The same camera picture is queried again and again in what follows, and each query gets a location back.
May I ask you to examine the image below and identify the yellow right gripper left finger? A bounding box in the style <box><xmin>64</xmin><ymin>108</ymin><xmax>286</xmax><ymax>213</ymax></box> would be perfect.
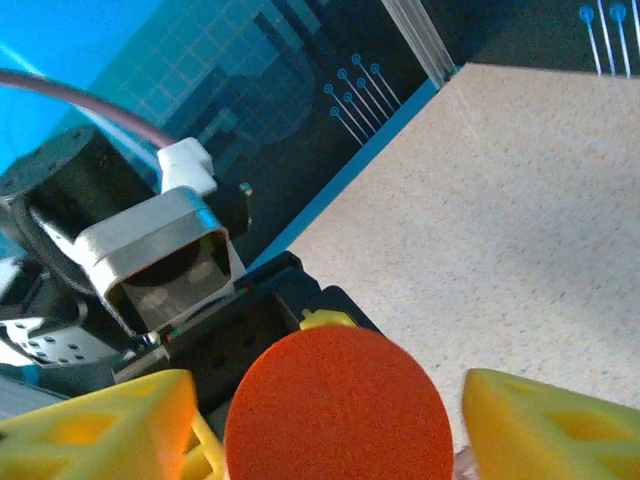
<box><xmin>0</xmin><ymin>368</ymin><xmax>199</xmax><ymax>480</ymax></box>

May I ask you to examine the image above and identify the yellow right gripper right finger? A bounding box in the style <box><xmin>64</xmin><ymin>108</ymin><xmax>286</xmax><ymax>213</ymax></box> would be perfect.
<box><xmin>462</xmin><ymin>367</ymin><xmax>640</xmax><ymax>480</ymax></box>

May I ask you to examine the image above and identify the orange bottle cap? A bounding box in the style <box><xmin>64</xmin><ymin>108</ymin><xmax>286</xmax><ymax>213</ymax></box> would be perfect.
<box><xmin>223</xmin><ymin>326</ymin><xmax>456</xmax><ymax>480</ymax></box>

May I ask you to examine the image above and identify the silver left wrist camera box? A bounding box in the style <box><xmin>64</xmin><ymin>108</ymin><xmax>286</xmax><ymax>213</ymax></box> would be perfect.
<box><xmin>74</xmin><ymin>138</ymin><xmax>250</xmax><ymax>342</ymax></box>

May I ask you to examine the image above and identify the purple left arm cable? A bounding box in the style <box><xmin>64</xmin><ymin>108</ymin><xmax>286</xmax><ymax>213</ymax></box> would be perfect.
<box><xmin>0</xmin><ymin>68</ymin><xmax>177</xmax><ymax>151</ymax></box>

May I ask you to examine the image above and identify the aluminium frame post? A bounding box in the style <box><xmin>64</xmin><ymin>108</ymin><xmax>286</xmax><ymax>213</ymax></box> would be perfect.
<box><xmin>381</xmin><ymin>0</ymin><xmax>460</xmax><ymax>90</ymax></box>

